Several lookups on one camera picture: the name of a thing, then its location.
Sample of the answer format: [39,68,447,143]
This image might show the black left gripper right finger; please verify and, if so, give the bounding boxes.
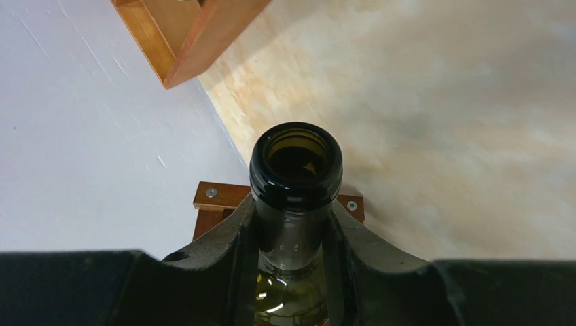
[322,203,575,325]

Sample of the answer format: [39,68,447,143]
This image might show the brown wooden wine rack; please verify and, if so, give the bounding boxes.
[192,181,365,240]

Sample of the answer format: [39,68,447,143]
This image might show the wooden compartment tray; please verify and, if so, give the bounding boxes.
[111,0,269,89]

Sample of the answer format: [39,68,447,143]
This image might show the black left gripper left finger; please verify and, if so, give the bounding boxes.
[1,196,258,325]

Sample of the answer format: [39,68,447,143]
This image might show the green bottle rack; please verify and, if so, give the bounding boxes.
[249,122,343,325]

